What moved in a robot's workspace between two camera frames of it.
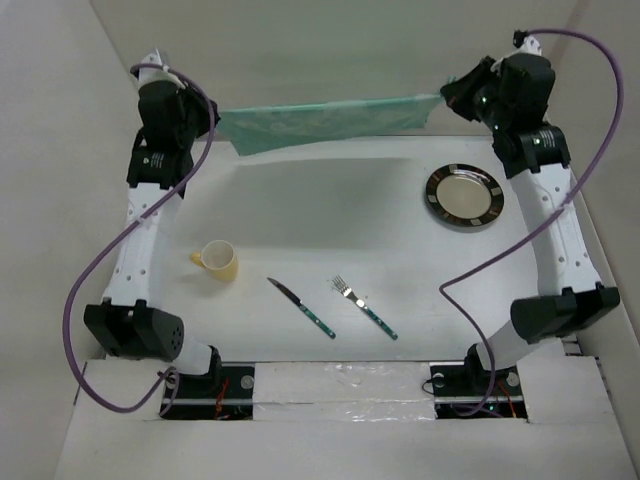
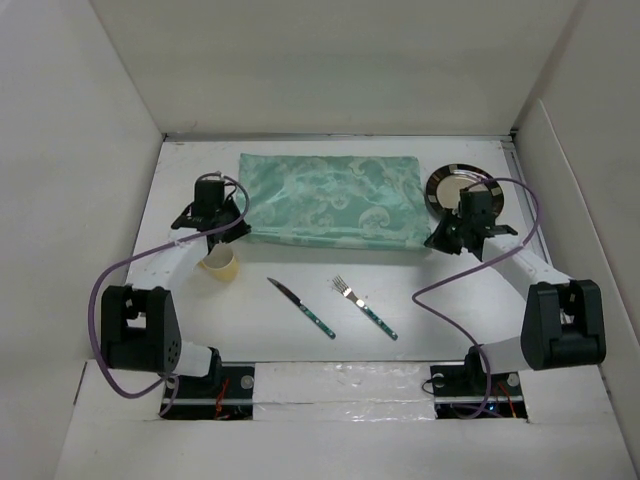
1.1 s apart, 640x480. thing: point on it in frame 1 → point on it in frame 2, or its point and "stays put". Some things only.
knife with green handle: (306, 310) stays put
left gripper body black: (198, 117) → (229, 213)
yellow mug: (219, 257) stays put
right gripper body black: (474, 97) → (448, 236)
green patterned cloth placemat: (251, 126) → (335, 201)
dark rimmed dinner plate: (464, 195) stays put
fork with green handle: (340, 285) stays put
